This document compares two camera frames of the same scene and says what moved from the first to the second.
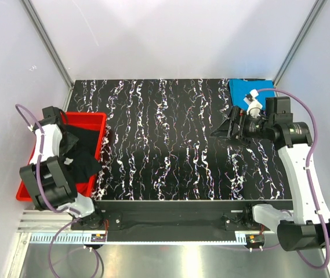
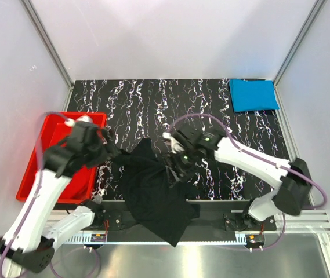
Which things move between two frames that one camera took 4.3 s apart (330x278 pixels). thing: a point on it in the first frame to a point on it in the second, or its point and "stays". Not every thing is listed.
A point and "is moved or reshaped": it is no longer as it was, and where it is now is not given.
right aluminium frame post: (317, 7) stays
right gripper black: (238, 116) to (185, 173)
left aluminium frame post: (47, 41) stays
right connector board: (254, 239) stays
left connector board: (98, 238) stays
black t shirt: (78, 149) is moved or reshaped
